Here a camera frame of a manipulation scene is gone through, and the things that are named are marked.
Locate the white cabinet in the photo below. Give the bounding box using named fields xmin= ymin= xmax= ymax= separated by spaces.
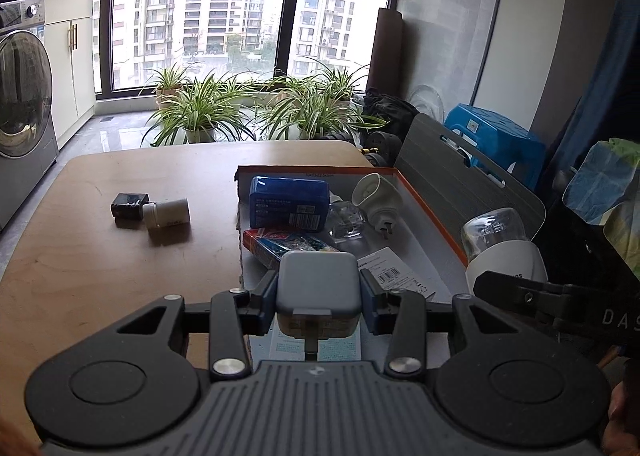
xmin=42 ymin=0 xmax=97 ymax=149

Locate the black wall cable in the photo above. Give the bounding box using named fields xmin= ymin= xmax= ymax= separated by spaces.
xmin=472 ymin=0 xmax=506 ymax=104

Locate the grey lap board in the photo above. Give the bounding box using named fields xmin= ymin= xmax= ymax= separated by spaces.
xmin=392 ymin=112 xmax=547 ymax=247

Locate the silver washing machine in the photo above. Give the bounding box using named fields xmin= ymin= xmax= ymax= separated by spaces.
xmin=0 ymin=0 xmax=60 ymax=232

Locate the spider plant in white pot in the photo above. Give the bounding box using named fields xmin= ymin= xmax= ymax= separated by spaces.
xmin=141 ymin=74 xmax=258 ymax=147

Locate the dark rolled mat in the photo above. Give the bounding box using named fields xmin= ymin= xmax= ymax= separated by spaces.
xmin=370 ymin=8 xmax=403 ymax=97

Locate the spider plant in terracotta pot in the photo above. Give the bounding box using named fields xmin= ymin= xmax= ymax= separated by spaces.
xmin=142 ymin=64 xmax=193 ymax=110

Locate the dark blue curtain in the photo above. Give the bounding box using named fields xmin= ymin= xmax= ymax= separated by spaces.
xmin=542 ymin=0 xmax=640 ymax=217

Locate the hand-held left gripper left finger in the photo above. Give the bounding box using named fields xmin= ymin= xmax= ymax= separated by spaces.
xmin=107 ymin=270 xmax=280 ymax=382

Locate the white barcode card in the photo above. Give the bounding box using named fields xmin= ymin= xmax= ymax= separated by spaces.
xmin=357 ymin=246 xmax=436 ymax=304

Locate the green and white packet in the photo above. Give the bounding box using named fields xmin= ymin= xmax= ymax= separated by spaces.
xmin=270 ymin=323 xmax=363 ymax=363

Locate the small black box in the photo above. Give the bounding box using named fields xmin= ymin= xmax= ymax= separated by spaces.
xmin=111 ymin=193 xmax=150 ymax=222

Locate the potted spider plant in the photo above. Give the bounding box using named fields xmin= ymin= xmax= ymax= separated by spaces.
xmin=305 ymin=56 xmax=371 ymax=104
xmin=255 ymin=81 xmax=391 ymax=142
xmin=215 ymin=69 xmax=271 ymax=107

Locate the grey charger adapter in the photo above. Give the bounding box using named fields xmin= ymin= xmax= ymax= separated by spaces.
xmin=276 ymin=251 xmax=362 ymax=357

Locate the white plug device clear dome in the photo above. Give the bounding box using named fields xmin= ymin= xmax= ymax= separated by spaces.
xmin=460 ymin=207 xmax=549 ymax=297

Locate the white and orange cardboard tray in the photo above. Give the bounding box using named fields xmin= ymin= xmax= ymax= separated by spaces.
xmin=234 ymin=165 xmax=471 ymax=372

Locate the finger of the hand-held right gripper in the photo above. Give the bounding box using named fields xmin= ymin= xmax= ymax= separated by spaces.
xmin=472 ymin=270 xmax=567 ymax=318

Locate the white cylinder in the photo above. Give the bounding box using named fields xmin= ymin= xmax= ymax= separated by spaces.
xmin=141 ymin=197 xmax=191 ymax=229

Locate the white fan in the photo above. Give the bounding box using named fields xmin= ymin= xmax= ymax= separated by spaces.
xmin=407 ymin=84 xmax=446 ymax=124

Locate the black bag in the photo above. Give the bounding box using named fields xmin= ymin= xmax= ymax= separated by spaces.
xmin=361 ymin=89 xmax=420 ymax=134

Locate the white cup-shaped plug adapter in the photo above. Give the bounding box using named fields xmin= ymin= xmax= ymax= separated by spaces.
xmin=351 ymin=173 xmax=402 ymax=240

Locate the blue plastic stool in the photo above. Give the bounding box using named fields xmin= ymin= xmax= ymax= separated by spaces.
xmin=444 ymin=104 xmax=547 ymax=192

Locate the red card box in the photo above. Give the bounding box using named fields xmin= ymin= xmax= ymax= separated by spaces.
xmin=242 ymin=229 xmax=341 ymax=269

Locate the black window frame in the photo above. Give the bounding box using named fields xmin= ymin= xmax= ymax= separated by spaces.
xmin=97 ymin=0 xmax=411 ymax=102

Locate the blue rectangular box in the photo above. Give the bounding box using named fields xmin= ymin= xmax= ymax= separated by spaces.
xmin=248 ymin=176 xmax=332 ymax=230

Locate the translucent plastic bag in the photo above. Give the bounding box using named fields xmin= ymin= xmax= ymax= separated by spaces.
xmin=562 ymin=139 xmax=640 ymax=224

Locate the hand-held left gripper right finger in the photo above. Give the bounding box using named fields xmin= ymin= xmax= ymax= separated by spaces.
xmin=359 ymin=269 xmax=533 ymax=379

